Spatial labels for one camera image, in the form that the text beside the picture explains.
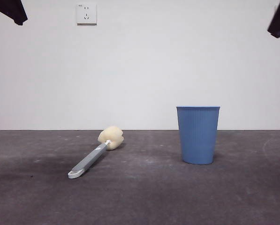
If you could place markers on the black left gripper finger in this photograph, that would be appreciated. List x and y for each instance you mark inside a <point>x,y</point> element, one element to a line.
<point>10,10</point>

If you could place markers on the blue ribbed plastic cup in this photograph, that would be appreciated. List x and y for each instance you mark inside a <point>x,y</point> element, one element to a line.
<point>198,136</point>

